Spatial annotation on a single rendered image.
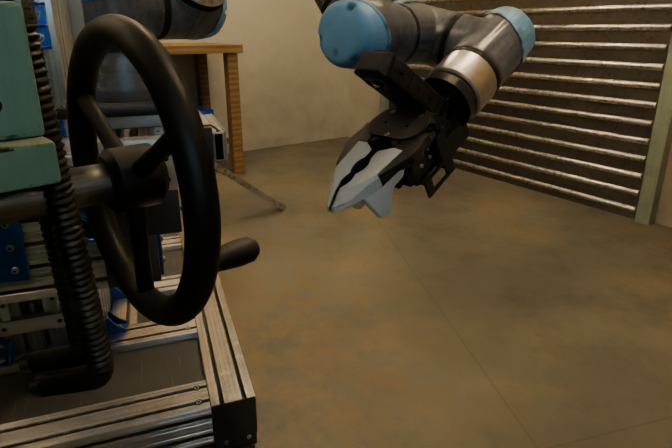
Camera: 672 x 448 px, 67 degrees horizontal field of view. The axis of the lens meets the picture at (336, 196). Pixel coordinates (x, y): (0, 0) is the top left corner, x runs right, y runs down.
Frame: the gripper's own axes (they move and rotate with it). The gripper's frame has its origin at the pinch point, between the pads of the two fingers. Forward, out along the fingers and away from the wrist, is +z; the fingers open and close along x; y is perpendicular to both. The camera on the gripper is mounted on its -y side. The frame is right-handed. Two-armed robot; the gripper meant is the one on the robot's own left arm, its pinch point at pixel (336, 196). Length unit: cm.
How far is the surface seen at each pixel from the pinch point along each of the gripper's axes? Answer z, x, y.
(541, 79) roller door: -218, 102, 139
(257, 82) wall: -163, 306, 122
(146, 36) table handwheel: 6.0, 4.6, -21.1
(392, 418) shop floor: -4, 31, 93
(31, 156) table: 18.0, 2.9, -19.3
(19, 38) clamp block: 13.3, 4.9, -25.2
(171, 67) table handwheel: 6.7, 1.6, -19.0
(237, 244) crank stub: 10.7, 1.1, -3.4
